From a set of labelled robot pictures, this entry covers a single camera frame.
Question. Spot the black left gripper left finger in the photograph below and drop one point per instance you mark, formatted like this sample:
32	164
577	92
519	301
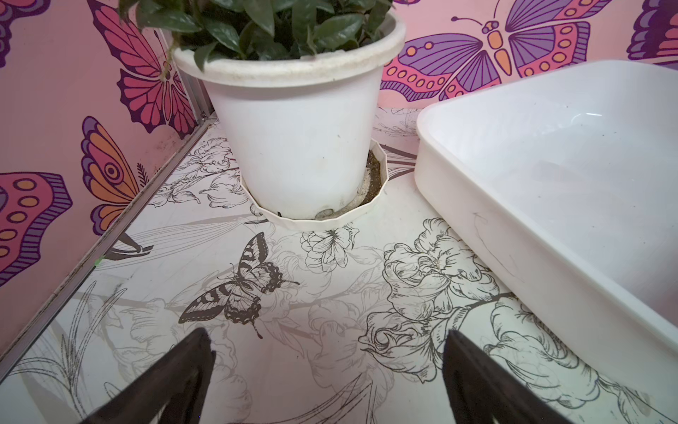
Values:
173	390

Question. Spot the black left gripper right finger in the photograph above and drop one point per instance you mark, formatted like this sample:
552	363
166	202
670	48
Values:
481	391

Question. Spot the white plastic storage box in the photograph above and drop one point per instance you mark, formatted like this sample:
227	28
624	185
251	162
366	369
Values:
565	185

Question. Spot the white pot saucer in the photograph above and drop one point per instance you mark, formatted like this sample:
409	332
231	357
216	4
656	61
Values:
373	186

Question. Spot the white plastic flower pot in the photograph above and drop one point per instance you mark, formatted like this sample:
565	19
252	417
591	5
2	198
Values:
301	129

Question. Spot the green leafy plant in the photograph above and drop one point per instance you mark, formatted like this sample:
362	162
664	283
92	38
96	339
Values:
261	30

